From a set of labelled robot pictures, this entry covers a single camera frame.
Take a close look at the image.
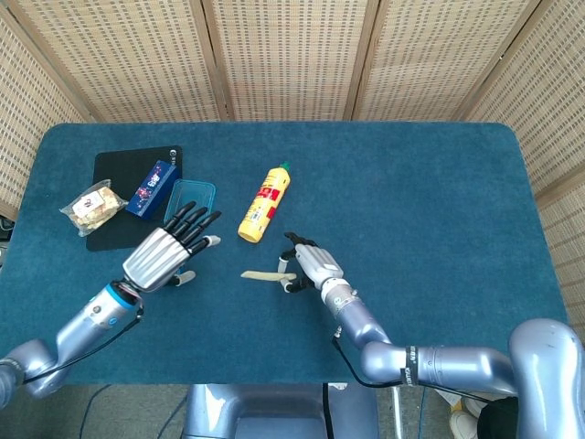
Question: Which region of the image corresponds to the black rubber mat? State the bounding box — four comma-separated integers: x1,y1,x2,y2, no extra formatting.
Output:
85,145,185,253

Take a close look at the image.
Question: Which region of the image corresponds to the blue velvet tablecloth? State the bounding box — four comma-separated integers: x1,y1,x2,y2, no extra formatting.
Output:
0,121,570,388

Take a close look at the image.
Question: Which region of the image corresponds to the beige stick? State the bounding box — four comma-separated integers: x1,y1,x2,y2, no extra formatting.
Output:
240,270,298,284

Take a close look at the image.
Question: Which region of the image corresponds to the clear blue plastic container lid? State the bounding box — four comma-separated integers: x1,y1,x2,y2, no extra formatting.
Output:
163,178,218,226

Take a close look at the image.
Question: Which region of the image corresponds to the woven rattan screen panel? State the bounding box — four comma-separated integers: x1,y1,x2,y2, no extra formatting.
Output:
4,0,230,124
0,4,95,221
354,0,543,123
465,0,585,348
200,0,381,123

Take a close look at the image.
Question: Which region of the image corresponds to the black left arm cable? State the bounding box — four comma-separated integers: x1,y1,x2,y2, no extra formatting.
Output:
21,306,144,384

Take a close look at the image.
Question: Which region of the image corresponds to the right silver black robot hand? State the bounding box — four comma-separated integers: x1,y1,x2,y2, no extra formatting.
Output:
276,231,346,294

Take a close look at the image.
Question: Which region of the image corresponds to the dark blue printed box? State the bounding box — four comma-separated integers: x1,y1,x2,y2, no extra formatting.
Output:
124,159,181,222

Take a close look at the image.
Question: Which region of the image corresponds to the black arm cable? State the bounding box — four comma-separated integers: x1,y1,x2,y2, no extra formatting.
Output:
332,326,520,404
21,306,144,384

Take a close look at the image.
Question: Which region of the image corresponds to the yellow squeeze bottle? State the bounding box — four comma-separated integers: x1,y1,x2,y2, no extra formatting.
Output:
237,161,293,244

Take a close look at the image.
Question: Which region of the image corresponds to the clear bag of crackers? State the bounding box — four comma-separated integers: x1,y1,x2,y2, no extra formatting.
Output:
58,178,130,239

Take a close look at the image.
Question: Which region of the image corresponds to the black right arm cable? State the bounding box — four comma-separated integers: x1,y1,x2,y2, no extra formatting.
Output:
332,326,520,404

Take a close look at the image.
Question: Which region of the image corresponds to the white shoe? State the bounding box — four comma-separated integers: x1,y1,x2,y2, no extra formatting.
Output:
448,396,489,439

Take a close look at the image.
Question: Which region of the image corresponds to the black printed arm strap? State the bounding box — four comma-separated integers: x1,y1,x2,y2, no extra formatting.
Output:
399,345,420,388

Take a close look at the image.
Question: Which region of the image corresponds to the silver robot torso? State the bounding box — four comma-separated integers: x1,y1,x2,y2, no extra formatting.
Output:
181,382,381,439

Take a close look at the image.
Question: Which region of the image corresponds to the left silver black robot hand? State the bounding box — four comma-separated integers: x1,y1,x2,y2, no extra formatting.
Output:
122,200,223,294

